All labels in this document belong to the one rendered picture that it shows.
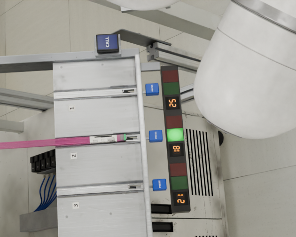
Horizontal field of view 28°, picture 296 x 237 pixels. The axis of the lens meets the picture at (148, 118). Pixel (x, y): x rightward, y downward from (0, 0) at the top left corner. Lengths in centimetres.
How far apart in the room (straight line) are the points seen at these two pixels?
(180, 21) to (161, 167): 44
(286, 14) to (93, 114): 78
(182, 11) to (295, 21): 112
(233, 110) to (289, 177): 129
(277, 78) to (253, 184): 138
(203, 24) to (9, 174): 78
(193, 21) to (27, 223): 76
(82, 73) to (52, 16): 172
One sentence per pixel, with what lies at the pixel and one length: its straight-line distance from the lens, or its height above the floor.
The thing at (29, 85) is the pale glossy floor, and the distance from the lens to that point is 313.
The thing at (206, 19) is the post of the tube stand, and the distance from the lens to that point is 181.
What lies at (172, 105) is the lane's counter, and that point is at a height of 65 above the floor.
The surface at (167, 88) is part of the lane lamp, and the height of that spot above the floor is 66.
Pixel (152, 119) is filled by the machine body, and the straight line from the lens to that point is 181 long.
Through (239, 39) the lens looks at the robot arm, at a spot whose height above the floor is 112.
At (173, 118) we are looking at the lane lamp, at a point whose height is 65.
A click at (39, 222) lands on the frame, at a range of 172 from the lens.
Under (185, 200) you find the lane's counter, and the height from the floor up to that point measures 65.
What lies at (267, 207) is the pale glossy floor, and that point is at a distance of 197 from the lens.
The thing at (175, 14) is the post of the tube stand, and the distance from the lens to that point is 170.
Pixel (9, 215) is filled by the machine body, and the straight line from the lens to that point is 195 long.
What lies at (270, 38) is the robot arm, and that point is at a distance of 63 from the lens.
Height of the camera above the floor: 161
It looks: 43 degrees down
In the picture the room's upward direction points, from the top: 80 degrees counter-clockwise
